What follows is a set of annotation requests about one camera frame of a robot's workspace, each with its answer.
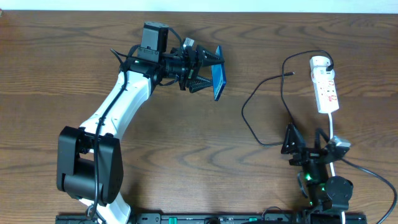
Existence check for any black USB charging cable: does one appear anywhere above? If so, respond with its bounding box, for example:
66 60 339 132
241 50 335 147

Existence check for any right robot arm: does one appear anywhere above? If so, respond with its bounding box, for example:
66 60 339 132
281 123 353 223

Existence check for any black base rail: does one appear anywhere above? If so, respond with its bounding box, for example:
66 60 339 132
55 211 368 224

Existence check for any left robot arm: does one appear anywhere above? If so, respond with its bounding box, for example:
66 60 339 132
55 21 226 223

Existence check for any left camera black cable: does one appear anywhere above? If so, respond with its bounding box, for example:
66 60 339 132
85 27 184 220

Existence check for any white power strip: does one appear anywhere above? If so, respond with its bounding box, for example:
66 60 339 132
310 55 339 114

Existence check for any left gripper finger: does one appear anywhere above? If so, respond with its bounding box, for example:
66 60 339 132
196 45 224 66
188 76 213 93

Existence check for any white power strip cord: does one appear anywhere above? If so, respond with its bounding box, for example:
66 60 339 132
328 112 346 224

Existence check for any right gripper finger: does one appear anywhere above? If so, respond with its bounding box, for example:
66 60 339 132
314 128 330 149
281 123 306 154

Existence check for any blue Galaxy smartphone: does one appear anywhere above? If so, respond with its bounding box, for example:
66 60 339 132
211 62 226 101

